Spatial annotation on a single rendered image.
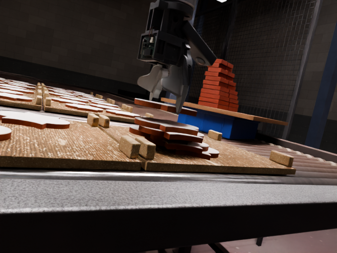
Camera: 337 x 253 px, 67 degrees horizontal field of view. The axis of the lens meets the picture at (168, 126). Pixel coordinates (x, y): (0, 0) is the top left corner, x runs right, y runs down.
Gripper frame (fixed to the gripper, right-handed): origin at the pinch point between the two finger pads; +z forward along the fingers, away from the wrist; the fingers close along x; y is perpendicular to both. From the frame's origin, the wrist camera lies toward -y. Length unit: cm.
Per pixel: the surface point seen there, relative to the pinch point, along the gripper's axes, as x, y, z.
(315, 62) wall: -262, -521, -135
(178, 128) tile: 7.0, 0.8, 3.4
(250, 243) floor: -72, -155, 103
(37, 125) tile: -8.0, 23.4, 8.2
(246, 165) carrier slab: 12.8, -14.5, 8.9
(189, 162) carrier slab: 11.7, 0.2, 8.9
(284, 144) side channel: -24, -87, 10
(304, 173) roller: 12.7, -38.9, 10.8
